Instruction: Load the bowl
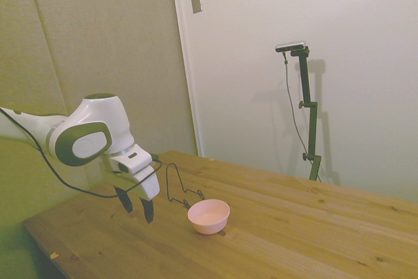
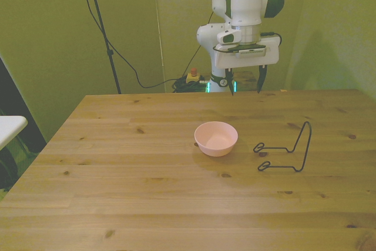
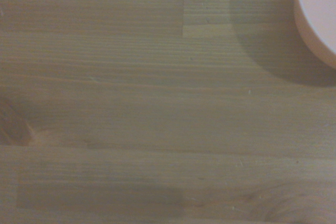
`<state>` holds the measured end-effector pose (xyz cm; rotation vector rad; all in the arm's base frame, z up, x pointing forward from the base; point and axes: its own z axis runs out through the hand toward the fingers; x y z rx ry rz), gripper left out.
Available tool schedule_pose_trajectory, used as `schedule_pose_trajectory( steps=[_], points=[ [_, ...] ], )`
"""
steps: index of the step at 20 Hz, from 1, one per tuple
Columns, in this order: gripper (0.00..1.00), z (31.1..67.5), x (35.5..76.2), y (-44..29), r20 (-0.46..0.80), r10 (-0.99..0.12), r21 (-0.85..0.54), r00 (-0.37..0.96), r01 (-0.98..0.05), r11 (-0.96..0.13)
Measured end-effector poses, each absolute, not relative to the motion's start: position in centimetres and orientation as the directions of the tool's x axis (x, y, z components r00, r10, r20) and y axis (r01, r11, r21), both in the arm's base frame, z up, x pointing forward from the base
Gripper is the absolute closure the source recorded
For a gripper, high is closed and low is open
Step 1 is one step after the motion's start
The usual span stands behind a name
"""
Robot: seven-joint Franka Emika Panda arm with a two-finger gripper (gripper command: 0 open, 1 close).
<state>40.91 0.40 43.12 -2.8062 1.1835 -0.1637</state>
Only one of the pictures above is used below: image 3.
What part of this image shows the pink plastic bowl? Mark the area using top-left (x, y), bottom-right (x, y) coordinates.
top-left (293, 0), bottom-right (336, 69)

